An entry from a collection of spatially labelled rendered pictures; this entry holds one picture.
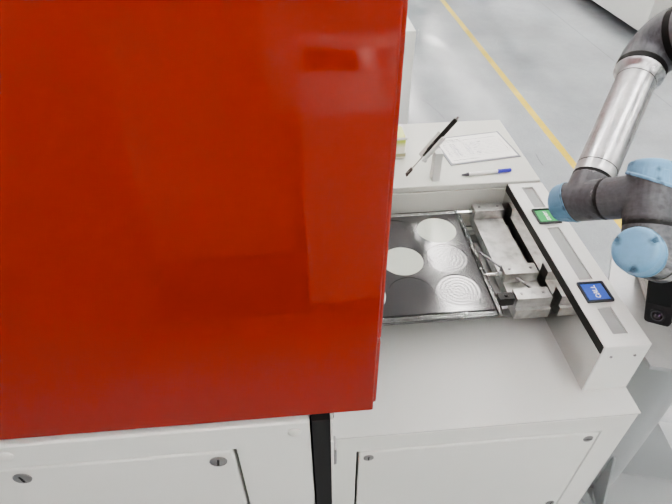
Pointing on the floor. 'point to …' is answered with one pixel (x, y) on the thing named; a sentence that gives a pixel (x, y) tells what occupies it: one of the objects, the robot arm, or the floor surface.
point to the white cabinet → (478, 464)
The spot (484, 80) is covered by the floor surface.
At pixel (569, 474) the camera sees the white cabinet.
